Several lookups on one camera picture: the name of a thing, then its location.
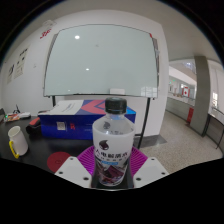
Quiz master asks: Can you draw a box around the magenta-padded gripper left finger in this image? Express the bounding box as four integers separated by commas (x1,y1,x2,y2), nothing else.
54,145,98,188

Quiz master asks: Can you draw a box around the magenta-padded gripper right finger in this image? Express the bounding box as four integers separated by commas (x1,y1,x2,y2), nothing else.
127,146,170,189

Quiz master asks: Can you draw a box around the clear white-labelled drink bottle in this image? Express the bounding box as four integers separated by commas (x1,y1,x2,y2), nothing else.
91,96,137,188

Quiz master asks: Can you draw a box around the blue and white cardboard box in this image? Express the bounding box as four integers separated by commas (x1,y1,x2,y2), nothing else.
37,99,137,141

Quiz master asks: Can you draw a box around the black and red tool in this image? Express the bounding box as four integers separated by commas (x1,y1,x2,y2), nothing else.
25,116,42,136

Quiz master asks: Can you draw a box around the colourful orange book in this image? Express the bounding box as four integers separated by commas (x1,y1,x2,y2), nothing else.
3,113,22,123

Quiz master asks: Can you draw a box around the whiteboard on black stand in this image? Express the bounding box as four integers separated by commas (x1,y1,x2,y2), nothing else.
42,23,160,149

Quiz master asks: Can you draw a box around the white mug with yellow handle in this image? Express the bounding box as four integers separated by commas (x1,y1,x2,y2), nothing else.
7,125,29,160

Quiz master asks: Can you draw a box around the small white wall poster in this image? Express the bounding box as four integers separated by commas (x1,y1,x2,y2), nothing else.
7,63,15,84

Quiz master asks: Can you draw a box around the large white wall poster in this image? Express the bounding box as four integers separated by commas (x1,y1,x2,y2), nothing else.
14,48,29,79

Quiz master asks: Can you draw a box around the white wall-mounted device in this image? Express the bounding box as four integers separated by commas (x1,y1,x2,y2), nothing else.
42,19,58,29

